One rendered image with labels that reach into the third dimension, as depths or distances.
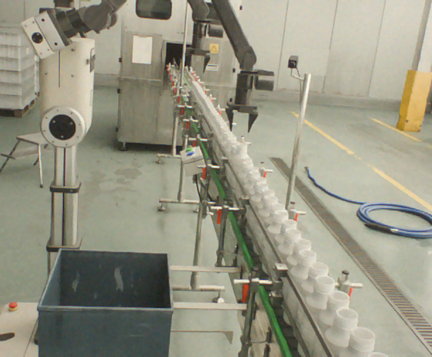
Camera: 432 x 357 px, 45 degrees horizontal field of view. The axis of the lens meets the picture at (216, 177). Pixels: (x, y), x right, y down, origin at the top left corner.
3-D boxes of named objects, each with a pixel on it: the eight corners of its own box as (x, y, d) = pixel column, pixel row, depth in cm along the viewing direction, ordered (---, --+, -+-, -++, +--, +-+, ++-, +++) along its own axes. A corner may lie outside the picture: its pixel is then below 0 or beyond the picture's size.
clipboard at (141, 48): (151, 64, 595) (153, 35, 586) (131, 62, 592) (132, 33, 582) (151, 64, 598) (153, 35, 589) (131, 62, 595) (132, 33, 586)
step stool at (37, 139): (34, 164, 540) (34, 125, 528) (78, 177, 513) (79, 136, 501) (-4, 173, 501) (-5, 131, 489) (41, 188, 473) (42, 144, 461)
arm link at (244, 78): (236, 69, 180) (239, 71, 175) (256, 71, 181) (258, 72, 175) (234, 89, 182) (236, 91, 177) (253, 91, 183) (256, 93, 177)
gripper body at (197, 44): (185, 51, 222) (186, 33, 220) (208, 53, 224) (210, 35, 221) (186, 52, 216) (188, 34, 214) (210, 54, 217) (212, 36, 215)
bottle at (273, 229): (270, 279, 132) (279, 218, 128) (256, 268, 137) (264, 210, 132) (288, 275, 135) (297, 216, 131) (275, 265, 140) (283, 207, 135)
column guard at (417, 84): (422, 132, 969) (435, 73, 937) (402, 131, 963) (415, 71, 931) (412, 128, 1006) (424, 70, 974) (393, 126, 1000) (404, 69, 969)
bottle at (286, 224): (288, 277, 134) (297, 217, 129) (294, 289, 128) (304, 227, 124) (265, 276, 133) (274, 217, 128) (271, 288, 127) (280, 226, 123)
